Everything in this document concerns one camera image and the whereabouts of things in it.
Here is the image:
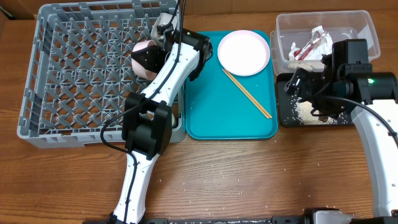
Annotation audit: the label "pink bowl with rice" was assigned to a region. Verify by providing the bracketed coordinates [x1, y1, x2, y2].
[131, 40, 157, 80]

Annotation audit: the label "white rice leftovers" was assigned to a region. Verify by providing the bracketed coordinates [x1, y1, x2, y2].
[292, 101, 337, 125]

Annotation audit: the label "brown food chunk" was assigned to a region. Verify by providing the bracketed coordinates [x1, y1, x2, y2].
[318, 116, 329, 123]

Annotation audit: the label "foil wrapper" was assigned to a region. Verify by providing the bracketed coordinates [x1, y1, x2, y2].
[294, 31, 328, 60]

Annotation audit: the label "grey bowl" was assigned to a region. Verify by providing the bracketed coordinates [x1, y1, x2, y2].
[150, 12, 178, 47]

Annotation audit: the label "wooden chopstick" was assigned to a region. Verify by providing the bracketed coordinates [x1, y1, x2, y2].
[221, 69, 270, 120]
[223, 68, 273, 119]

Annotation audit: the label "white round plate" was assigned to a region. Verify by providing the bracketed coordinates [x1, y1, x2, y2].
[217, 30, 271, 77]

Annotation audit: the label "white paper cup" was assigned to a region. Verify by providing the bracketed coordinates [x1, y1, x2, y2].
[171, 113, 177, 129]

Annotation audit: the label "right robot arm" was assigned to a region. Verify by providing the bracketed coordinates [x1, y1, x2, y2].
[284, 39, 397, 219]

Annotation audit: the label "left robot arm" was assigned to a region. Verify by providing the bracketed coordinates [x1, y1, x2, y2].
[108, 29, 213, 223]

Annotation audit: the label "black tray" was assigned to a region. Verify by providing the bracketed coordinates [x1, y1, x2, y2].
[275, 73, 353, 128]

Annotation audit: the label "clear plastic bin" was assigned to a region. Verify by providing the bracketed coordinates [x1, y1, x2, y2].
[271, 10, 381, 75]

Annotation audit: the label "grey plastic dish rack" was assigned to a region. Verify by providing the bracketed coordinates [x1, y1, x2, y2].
[17, 1, 176, 149]

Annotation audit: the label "teal serving tray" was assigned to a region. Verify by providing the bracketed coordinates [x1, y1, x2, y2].
[185, 30, 279, 141]

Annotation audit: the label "cardboard backdrop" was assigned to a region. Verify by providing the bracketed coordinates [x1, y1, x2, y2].
[1, 0, 397, 19]

